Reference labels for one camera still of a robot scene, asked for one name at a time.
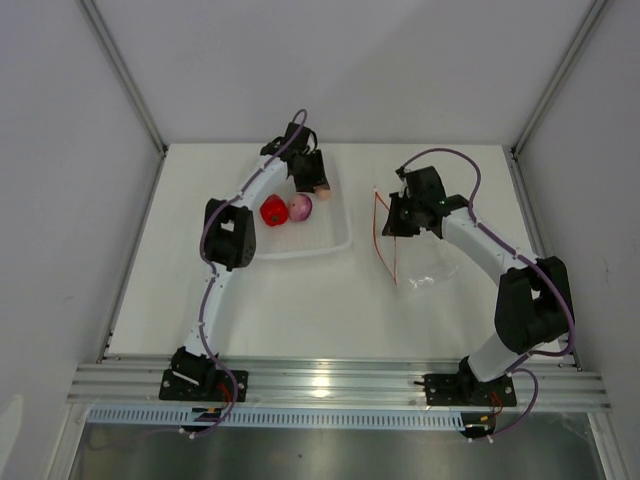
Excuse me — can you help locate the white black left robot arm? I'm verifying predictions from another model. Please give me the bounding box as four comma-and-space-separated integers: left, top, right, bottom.
159, 120, 328, 402

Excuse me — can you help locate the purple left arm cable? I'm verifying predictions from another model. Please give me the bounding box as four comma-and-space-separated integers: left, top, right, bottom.
177, 109, 309, 441

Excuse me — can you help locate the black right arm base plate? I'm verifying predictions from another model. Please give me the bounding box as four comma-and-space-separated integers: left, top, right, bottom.
414, 373, 517, 407

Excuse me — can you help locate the left aluminium frame post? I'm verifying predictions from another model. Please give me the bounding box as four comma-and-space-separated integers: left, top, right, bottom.
77, 0, 169, 154

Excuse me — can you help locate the red bell pepper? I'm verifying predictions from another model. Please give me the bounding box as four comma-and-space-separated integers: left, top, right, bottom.
259, 194, 289, 227

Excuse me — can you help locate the right aluminium frame post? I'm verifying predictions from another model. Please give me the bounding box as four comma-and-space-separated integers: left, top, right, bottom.
509, 0, 614, 154

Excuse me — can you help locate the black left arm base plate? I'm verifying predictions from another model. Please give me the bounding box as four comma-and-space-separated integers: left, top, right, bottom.
158, 370, 234, 403

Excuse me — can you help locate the aluminium front rail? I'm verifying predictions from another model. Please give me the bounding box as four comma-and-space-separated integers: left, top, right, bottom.
67, 357, 612, 413

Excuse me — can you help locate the clear zip bag red zipper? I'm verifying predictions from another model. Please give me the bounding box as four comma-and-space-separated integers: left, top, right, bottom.
372, 188, 458, 298

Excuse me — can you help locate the white slotted cable duct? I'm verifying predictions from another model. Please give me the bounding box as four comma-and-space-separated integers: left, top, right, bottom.
86, 404, 464, 431

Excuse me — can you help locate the purple red onion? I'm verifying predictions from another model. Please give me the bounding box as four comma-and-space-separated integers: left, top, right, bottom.
288, 193, 313, 222

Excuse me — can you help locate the aluminium frame post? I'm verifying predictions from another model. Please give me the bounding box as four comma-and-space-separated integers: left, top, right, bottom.
509, 0, 614, 154
77, 0, 169, 154

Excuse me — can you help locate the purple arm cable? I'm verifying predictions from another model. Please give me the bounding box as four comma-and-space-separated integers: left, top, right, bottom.
397, 147, 576, 444
177, 109, 309, 441

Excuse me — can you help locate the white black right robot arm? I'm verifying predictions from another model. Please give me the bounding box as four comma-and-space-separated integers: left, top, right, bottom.
382, 167, 575, 404

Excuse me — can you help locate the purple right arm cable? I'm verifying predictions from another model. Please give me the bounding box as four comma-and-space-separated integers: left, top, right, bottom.
397, 147, 576, 444

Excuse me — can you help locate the white perforated plastic basket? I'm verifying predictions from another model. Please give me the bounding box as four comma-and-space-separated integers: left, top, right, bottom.
255, 152, 353, 260

